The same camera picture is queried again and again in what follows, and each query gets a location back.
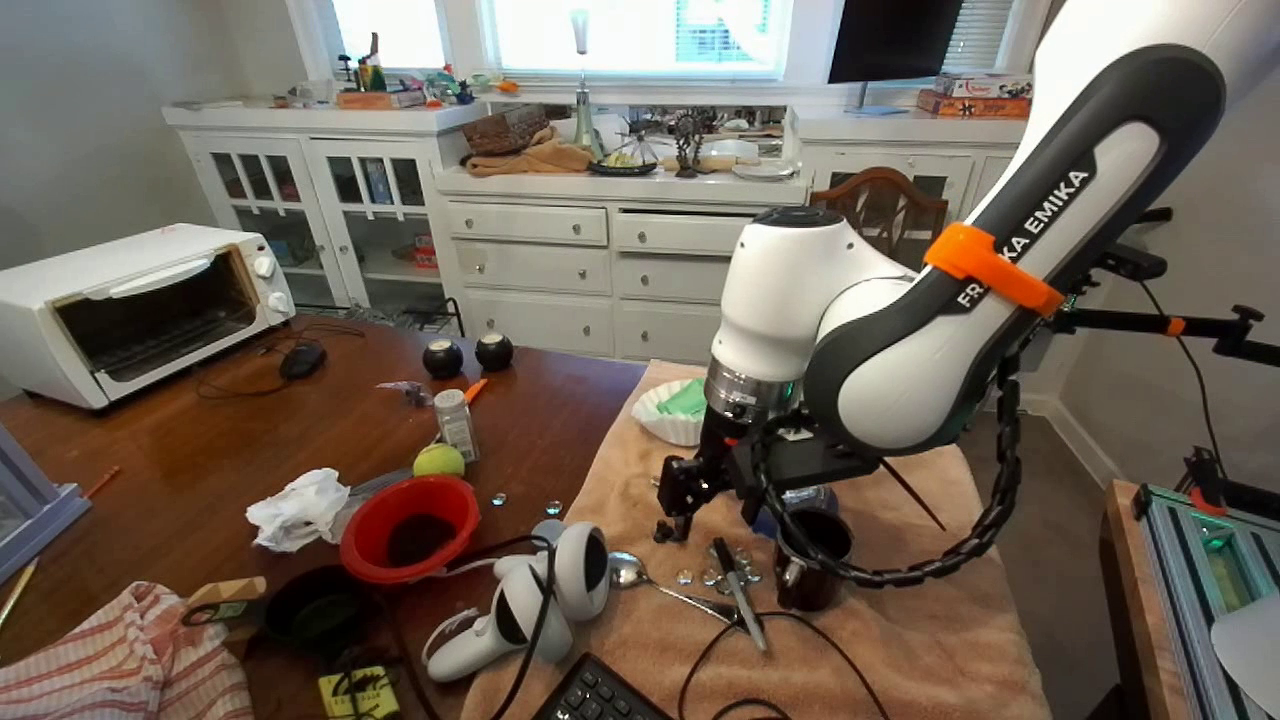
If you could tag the white round disc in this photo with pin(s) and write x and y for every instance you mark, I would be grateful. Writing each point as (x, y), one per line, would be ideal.
(1252, 655)

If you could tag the brown wooden chair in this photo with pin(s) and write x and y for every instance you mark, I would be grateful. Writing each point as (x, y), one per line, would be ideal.
(883, 201)

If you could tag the small metal utensil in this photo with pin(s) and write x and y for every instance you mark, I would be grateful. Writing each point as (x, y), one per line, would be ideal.
(400, 388)

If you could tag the glass bottle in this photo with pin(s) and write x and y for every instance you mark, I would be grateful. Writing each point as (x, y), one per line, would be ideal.
(584, 120)

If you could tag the black keyboard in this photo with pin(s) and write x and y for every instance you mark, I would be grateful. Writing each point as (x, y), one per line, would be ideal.
(594, 694)

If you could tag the blue-grey furniture piece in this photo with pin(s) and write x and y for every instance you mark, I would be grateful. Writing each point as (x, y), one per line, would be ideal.
(35, 501)

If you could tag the orange marker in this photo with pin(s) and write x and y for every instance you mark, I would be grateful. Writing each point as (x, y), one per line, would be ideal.
(473, 388)

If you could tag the dark brown cup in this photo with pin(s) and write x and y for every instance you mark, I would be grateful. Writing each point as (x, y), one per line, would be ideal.
(807, 586)

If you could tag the red bowl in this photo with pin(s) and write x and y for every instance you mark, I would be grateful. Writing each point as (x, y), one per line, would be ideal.
(366, 542)

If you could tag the black bowl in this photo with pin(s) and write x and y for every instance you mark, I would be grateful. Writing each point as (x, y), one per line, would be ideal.
(318, 609)

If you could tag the white scalloped bowl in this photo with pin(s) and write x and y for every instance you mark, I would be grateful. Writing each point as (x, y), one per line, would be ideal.
(664, 424)

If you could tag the white toaster oven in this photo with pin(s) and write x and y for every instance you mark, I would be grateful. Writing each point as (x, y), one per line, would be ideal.
(80, 287)

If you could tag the black round shaker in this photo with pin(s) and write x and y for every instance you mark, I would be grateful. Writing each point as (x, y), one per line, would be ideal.
(493, 354)
(442, 358)

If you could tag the red white striped cloth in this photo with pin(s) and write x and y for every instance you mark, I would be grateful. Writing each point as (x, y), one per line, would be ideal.
(121, 663)

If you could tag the black sharpie marker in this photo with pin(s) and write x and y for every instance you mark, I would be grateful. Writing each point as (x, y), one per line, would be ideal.
(736, 593)

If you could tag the black computer mouse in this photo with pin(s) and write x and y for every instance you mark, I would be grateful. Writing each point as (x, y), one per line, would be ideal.
(303, 363)

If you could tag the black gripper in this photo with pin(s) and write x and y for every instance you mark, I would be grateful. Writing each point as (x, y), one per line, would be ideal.
(734, 447)

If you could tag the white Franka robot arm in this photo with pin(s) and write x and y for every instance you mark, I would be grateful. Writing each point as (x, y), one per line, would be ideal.
(854, 283)

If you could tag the silver spoon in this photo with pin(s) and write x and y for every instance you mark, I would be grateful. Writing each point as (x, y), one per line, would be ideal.
(625, 570)

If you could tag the white glass-door cabinet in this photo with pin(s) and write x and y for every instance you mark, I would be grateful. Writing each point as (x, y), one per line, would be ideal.
(320, 134)

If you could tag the orange box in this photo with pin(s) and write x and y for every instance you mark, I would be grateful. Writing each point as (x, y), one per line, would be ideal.
(974, 102)

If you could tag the yellow-green tennis ball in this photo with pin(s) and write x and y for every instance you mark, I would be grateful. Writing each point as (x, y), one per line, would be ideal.
(439, 462)

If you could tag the black monitor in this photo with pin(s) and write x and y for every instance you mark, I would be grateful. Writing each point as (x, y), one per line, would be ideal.
(895, 40)

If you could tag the brown wicker basket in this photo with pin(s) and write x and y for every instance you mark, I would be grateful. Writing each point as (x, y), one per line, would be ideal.
(512, 140)

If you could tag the small pill bottle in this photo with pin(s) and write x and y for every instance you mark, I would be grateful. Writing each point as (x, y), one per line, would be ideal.
(452, 424)

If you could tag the crumpled white tissue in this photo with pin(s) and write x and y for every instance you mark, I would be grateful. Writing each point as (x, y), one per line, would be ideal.
(299, 510)

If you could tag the teal aluminium frame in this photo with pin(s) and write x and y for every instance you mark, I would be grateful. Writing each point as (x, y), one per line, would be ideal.
(1186, 563)

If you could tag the green sponge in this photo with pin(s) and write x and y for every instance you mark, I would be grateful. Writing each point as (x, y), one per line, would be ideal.
(683, 398)

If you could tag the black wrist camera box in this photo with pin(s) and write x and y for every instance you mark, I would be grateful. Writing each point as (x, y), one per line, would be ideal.
(823, 462)

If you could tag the yellow package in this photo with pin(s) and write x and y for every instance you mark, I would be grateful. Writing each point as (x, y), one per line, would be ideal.
(356, 694)

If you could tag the small black clip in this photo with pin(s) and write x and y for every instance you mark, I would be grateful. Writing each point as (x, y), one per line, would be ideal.
(664, 534)

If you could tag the white VR controller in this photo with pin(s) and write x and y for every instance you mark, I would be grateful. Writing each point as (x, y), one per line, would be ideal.
(466, 646)
(581, 566)

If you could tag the orange pencil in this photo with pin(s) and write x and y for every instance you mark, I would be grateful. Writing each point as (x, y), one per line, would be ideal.
(105, 483)

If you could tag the white drawer dresser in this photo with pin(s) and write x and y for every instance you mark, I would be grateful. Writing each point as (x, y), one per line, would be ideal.
(625, 283)

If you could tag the peach terry towel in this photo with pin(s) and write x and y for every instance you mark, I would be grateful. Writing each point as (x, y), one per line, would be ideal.
(934, 641)

